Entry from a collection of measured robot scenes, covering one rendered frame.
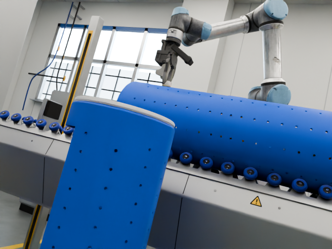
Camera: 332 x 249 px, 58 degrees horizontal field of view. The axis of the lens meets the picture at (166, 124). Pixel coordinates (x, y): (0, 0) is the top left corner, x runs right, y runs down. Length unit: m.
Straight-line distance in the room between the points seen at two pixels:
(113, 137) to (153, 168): 0.13
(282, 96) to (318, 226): 0.70
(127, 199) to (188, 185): 0.38
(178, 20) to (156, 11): 3.74
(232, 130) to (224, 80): 3.26
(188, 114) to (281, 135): 0.31
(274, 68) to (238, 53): 2.85
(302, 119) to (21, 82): 5.69
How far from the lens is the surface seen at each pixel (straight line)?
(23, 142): 1.41
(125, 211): 0.70
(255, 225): 1.00
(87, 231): 0.70
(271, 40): 1.57
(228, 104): 1.06
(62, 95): 3.71
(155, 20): 5.06
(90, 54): 1.93
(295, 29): 4.44
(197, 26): 1.42
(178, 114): 1.06
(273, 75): 1.53
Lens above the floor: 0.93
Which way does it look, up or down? 7 degrees up
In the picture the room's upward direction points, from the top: 14 degrees clockwise
